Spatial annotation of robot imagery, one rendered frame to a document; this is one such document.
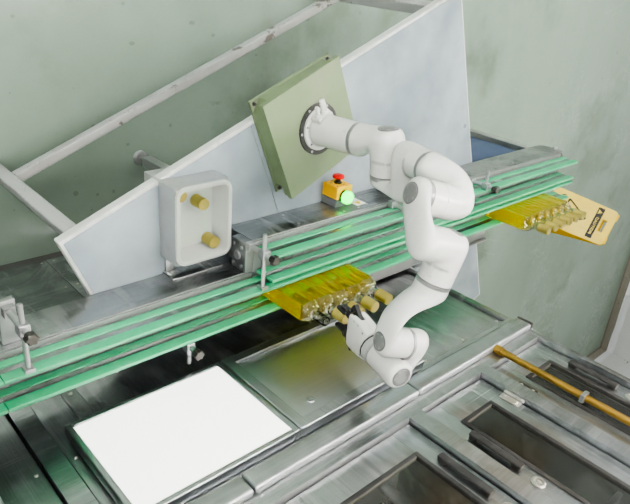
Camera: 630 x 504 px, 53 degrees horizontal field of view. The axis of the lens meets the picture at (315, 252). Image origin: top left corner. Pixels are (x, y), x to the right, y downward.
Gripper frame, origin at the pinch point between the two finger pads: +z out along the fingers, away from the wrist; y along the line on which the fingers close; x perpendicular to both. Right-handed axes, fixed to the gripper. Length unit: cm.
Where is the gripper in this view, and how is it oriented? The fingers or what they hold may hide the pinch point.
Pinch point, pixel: (343, 317)
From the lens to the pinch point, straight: 176.2
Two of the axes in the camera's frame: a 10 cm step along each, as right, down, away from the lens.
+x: -8.9, 1.4, -4.4
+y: 0.8, -8.9, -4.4
